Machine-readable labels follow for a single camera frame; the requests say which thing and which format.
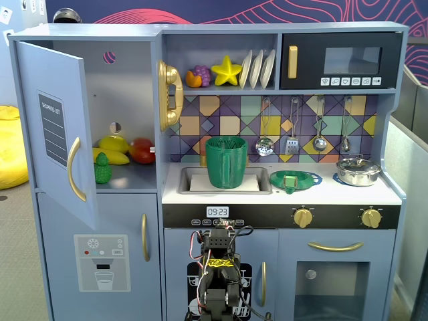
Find black helmet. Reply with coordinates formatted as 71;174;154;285
52;7;82;24

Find metal toy slotted spatula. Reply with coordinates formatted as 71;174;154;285
285;97;300;155

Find yellow toy lemon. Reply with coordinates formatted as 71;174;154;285
98;135;130;154

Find gold stove knob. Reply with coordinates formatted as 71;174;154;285
360;207;382;230
293;207;314;229

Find purple toy grapes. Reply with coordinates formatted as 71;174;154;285
194;64;211;86

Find gold dishwasher handle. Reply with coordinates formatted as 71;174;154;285
260;261;268;308

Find grey partition panel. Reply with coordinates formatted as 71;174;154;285
389;63;428;321

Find blue oven door with window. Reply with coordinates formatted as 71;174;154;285
278;229;397;321

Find gold microwave handle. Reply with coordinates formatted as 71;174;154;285
288;45;298;80

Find gold curved fridge door handle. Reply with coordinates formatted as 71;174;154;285
66;136;87;203

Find orange toy fruit slice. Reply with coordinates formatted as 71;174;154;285
185;70;203;88

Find gold toy telephone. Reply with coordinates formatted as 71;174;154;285
157;59;185;132

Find yellow toy star fruit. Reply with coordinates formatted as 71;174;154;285
211;55;243;87

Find yellow bean bag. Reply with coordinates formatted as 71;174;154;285
0;105;30;191

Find green printed cup recipient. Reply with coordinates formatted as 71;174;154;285
204;135;249;189

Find grey toy sink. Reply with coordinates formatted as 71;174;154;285
177;166;274;195

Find metal toy ladle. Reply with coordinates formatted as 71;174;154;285
312;96;327;152

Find blue dishwasher door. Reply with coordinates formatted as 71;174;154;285
163;228;280;321

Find metal toy skimmer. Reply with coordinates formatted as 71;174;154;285
255;97;275;157

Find blue fridge door with list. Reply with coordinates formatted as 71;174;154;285
15;40;98;231

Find red orange toy apple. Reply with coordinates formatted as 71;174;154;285
128;137;156;165

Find black microwave door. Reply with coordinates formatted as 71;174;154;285
280;32;404;90

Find blue toy kitchen unit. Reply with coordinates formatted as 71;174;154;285
8;21;409;321

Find green round printed lid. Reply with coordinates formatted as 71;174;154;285
269;170;317;195

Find gold straight fridge door handle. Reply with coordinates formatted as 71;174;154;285
140;213;150;262

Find black stove control panel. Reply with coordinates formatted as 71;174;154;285
163;204;401;230

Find yellow toy banana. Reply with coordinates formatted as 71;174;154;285
92;147;130;166

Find metal toy spoon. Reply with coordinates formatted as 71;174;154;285
340;96;353;152

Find gold oven handle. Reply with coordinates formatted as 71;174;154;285
307;241;364;252

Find green toy pineapple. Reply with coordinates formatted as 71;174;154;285
94;152;113;185

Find blue door with ice dispenser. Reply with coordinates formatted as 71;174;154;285
35;192;161;321

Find silver toy pot lid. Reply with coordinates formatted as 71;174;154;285
336;154;383;175

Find silver toy pot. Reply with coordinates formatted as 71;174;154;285
336;166;382;187

